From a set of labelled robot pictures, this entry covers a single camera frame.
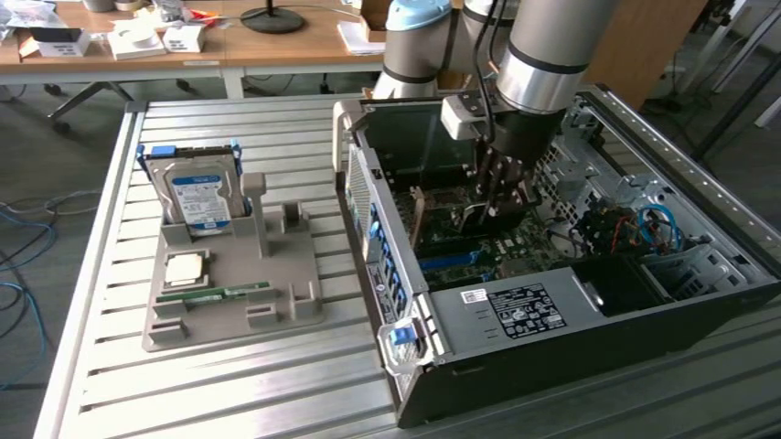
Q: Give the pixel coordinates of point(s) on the hard drive with blue label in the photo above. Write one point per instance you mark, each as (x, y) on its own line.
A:
(195, 192)

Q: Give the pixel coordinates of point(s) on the brown cardboard box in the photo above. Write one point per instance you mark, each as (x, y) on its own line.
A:
(373, 18)

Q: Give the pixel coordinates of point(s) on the black open PC case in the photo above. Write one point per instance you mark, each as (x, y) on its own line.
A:
(610, 356)

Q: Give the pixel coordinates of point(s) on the blue expansion slot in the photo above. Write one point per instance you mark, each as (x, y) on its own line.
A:
(445, 261)

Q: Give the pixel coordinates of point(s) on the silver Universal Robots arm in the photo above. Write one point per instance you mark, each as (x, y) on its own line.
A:
(549, 46)

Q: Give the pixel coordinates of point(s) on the grey parts rack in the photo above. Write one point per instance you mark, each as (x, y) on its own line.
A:
(245, 274)

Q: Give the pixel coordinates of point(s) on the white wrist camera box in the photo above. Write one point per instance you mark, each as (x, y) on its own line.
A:
(464, 116)

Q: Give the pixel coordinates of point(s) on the silver CPU chip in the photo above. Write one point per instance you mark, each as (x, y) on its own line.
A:
(185, 270)

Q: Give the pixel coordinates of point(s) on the small white labelled box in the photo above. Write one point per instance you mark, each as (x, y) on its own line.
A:
(183, 39)

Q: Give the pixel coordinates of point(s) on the metal disk bay cage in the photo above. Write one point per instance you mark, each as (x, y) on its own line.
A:
(568, 178)

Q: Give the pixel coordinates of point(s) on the grey power supply unit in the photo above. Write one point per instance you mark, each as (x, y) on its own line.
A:
(518, 311)

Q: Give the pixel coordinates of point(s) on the white box black lid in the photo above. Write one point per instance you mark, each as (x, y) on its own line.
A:
(60, 43)

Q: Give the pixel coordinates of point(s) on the grey metal cup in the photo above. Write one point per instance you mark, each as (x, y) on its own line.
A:
(99, 4)

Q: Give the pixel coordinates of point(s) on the wooden cabinet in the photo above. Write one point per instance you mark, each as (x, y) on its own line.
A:
(641, 46)

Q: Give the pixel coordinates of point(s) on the white box with tape roll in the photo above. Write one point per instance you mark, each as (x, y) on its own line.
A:
(138, 41)

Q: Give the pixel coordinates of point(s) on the wooden desk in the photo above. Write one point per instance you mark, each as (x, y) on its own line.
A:
(91, 64)

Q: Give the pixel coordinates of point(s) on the Nvidia graphics card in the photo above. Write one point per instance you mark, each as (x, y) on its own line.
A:
(418, 219)

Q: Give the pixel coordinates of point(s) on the clear plastic bag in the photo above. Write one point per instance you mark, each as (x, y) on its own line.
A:
(31, 13)

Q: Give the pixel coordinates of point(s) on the green Dell motherboard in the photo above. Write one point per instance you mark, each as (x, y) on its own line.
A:
(525, 247)

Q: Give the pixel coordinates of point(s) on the black round lamp base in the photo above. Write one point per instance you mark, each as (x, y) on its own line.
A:
(271, 20)

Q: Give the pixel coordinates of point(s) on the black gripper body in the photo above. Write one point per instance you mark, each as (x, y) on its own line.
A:
(525, 135)

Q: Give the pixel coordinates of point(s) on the white paper stack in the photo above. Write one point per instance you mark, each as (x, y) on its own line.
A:
(359, 39)

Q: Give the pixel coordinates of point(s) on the blue case latch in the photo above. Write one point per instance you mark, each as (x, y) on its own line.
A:
(402, 334)

